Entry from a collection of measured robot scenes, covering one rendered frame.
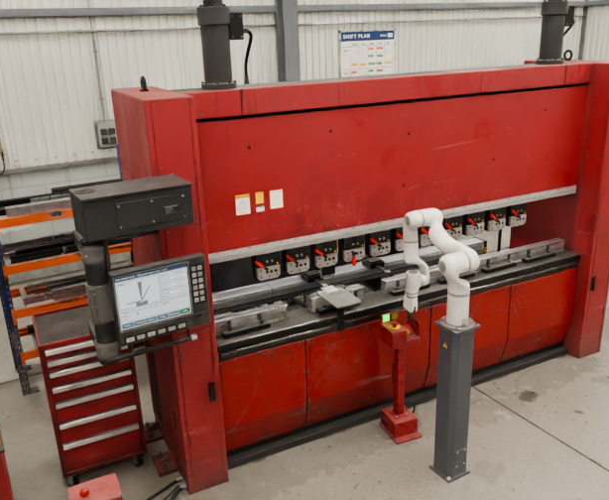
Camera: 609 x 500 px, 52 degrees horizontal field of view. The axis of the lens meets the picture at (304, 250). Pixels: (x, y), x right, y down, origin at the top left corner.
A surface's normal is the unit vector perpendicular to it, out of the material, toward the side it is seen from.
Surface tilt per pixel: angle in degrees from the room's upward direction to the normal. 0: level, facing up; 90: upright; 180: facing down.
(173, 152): 90
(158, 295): 90
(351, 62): 90
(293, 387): 90
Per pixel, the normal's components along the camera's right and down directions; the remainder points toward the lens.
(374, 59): 0.51, 0.27
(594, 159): -0.89, 0.18
